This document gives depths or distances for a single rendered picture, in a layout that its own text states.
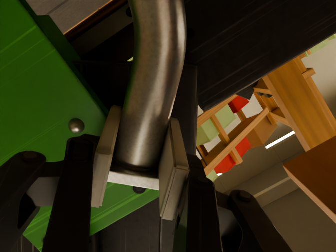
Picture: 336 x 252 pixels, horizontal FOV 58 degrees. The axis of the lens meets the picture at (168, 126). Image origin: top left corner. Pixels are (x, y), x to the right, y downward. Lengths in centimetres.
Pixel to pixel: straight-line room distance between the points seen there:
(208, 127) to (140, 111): 333
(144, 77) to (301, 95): 87
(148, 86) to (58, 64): 7
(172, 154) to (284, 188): 765
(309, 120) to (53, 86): 89
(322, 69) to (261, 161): 317
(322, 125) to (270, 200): 683
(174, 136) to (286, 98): 84
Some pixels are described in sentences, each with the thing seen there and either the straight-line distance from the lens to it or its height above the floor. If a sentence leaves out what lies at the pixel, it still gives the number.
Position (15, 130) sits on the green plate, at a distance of 23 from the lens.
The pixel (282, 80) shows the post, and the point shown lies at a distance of 100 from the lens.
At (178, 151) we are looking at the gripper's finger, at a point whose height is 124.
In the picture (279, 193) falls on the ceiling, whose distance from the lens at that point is 781.
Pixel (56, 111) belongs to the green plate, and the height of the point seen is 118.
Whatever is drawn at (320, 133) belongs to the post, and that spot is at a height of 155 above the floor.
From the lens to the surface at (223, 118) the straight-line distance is 373.
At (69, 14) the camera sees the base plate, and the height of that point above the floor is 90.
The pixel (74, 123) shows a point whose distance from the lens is 21.
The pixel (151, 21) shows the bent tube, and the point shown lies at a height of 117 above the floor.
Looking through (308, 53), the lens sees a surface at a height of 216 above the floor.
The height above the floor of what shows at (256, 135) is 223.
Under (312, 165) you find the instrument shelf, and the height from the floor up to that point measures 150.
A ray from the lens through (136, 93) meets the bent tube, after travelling 17.
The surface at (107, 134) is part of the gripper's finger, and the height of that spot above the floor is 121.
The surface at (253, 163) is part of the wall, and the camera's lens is 965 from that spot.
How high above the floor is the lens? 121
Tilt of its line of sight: 4 degrees up
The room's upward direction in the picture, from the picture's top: 148 degrees clockwise
